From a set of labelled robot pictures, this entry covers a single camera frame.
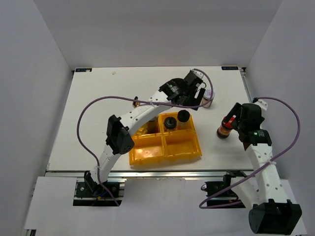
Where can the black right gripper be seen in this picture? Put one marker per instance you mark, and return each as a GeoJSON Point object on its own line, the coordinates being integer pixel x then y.
{"type": "Point", "coordinates": [236, 110]}

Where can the yellow four-compartment tray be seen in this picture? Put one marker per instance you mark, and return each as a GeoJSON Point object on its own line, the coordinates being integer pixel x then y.
{"type": "Point", "coordinates": [180, 145]}

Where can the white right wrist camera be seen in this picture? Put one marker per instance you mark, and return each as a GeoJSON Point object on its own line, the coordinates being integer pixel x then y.
{"type": "Point", "coordinates": [261, 103]}

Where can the brown jar white lid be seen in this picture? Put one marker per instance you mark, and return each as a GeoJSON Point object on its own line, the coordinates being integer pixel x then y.
{"type": "Point", "coordinates": [208, 98]}

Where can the black-lid shaker with knob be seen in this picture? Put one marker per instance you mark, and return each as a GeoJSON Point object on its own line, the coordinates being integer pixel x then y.
{"type": "Point", "coordinates": [170, 124]}

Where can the red-lid dark sauce jar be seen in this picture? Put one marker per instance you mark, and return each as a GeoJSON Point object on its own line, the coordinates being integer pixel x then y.
{"type": "Point", "coordinates": [225, 128]}

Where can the dark sauce bottle black cap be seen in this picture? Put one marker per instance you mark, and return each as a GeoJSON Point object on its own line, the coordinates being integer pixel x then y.
{"type": "Point", "coordinates": [153, 126]}

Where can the black-lid white shaker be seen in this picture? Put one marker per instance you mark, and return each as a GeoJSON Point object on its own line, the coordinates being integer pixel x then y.
{"type": "Point", "coordinates": [183, 117]}

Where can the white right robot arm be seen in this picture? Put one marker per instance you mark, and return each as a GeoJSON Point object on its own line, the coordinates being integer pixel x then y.
{"type": "Point", "coordinates": [270, 209]}

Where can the clear oil bottle gold spout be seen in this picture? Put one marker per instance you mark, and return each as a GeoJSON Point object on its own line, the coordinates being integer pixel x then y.
{"type": "Point", "coordinates": [143, 129]}

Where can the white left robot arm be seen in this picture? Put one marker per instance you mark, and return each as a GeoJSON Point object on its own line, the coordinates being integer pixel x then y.
{"type": "Point", "coordinates": [178, 92]}

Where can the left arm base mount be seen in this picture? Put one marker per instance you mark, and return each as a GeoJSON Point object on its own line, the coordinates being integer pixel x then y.
{"type": "Point", "coordinates": [89, 193]}

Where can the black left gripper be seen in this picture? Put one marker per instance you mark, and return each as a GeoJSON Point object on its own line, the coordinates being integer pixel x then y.
{"type": "Point", "coordinates": [197, 100]}

